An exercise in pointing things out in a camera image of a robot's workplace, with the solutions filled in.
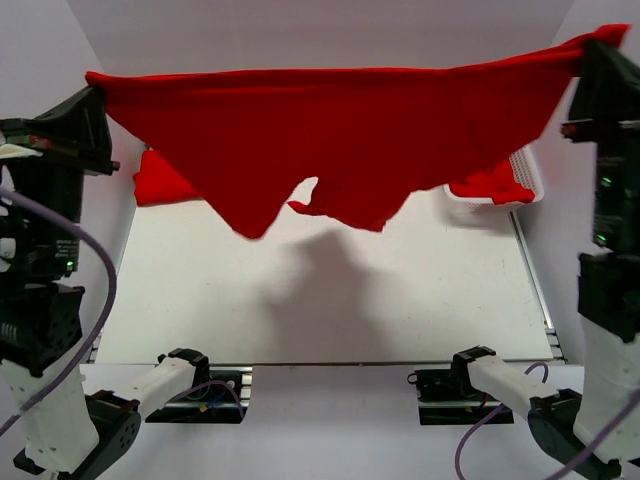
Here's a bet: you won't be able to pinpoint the red t-shirt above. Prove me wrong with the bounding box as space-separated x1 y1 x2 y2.
133 150 202 207
85 24 628 240

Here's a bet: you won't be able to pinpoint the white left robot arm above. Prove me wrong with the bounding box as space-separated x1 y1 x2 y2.
1 87 209 479

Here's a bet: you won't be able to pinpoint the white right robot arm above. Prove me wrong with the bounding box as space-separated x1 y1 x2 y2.
450 41 639 479

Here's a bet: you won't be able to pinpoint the red t-shirts in basket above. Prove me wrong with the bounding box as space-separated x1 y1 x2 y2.
449 160 535 205

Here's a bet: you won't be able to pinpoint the white plastic basket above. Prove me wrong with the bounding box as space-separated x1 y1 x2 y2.
444 146 544 213

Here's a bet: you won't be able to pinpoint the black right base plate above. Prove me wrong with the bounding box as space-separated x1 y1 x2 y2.
407 369 499 426

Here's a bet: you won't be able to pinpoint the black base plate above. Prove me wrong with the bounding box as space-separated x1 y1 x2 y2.
145 367 252 425
407 369 499 426

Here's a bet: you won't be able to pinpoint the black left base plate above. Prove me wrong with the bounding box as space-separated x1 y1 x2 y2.
145 367 252 425

